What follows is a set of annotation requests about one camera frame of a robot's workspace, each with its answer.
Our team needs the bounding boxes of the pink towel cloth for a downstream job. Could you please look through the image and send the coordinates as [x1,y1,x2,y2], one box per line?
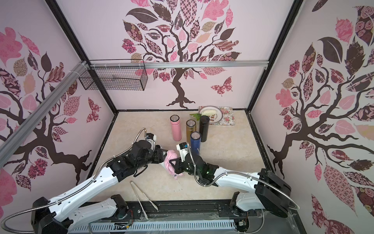
[164,150,183,180]

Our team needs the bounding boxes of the blue thermos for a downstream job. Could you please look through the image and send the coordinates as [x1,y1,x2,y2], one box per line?
[190,131,201,156]

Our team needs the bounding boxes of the gold thermos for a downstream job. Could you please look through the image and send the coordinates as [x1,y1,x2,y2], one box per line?
[186,120,196,144]

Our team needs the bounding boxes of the pink thermos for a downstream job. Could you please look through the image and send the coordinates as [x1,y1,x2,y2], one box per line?
[170,115,182,141]

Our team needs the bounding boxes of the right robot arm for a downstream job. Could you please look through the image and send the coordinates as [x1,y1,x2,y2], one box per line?
[167,154,297,218]

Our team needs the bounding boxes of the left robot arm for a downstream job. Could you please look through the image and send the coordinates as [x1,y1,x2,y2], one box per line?
[31,140,167,234]

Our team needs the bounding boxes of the metal tongs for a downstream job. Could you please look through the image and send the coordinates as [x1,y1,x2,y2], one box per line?
[130,181,159,220]

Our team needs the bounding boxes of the white round plate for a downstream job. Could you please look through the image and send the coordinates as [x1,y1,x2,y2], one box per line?
[199,106,223,124]

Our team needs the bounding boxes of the toy napa cabbage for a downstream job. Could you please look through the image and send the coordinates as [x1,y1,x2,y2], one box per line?
[201,109,217,116]

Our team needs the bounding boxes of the floral rectangular tray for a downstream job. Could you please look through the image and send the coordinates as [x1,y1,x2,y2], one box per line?
[199,106,235,126]

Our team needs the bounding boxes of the horizontal aluminium back bar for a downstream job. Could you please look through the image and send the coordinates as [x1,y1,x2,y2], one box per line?
[90,60,269,69]

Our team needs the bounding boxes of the diagonal aluminium left bar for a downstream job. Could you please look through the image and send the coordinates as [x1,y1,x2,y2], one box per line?
[1,61,88,167]

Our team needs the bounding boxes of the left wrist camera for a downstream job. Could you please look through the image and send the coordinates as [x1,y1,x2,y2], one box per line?
[145,133,157,147]

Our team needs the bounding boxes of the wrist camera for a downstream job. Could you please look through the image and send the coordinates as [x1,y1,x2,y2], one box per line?
[145,133,157,147]
[176,142,191,162]

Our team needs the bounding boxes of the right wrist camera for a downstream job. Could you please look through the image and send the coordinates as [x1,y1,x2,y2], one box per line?
[176,142,191,162]

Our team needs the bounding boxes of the left metal cable conduit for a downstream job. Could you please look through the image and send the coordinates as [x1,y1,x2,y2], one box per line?
[0,127,147,234]

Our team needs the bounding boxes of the black wire basket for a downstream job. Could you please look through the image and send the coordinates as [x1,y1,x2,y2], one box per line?
[79,58,148,91]

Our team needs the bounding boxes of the white slotted cable duct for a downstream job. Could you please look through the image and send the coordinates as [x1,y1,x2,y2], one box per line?
[71,220,237,234]

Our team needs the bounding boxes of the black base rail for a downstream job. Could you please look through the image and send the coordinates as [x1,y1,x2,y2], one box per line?
[53,197,307,234]

